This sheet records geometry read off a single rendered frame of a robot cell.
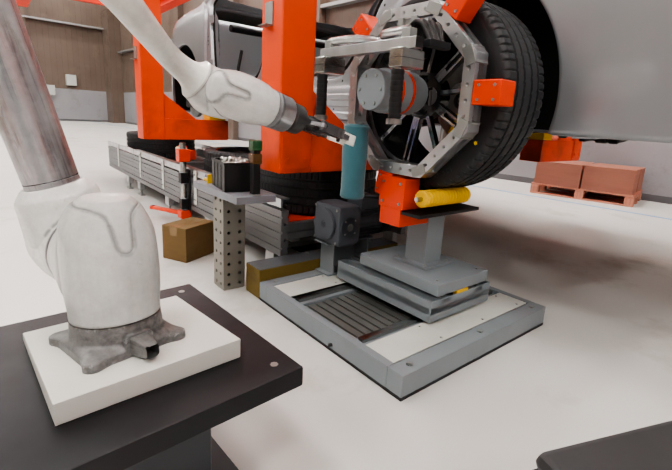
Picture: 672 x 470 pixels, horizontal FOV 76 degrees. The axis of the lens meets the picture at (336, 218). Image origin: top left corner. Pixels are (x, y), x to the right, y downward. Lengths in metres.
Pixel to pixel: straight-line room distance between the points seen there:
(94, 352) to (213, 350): 0.19
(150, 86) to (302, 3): 1.95
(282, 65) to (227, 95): 0.82
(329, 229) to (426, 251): 0.41
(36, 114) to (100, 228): 0.28
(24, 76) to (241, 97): 0.39
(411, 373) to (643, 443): 0.64
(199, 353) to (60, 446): 0.23
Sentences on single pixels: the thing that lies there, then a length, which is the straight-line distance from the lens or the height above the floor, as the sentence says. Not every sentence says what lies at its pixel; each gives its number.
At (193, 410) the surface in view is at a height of 0.30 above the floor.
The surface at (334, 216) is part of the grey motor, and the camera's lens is 1.75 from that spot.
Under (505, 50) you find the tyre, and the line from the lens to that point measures 1.40.
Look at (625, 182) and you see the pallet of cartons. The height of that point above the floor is 0.25.
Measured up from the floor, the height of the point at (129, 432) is 0.30.
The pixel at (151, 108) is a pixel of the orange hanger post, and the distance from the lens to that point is 3.57.
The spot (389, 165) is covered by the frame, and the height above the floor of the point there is 0.61.
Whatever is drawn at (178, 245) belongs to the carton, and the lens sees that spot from 2.30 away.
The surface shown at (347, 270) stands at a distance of 1.79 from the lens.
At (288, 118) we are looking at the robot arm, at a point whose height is 0.75.
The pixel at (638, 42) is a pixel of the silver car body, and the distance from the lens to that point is 1.54.
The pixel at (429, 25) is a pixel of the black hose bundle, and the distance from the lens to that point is 1.32.
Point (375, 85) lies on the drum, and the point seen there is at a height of 0.86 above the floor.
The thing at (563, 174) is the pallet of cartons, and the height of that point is 0.26.
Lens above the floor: 0.76
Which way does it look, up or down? 13 degrees down
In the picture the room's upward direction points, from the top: 3 degrees clockwise
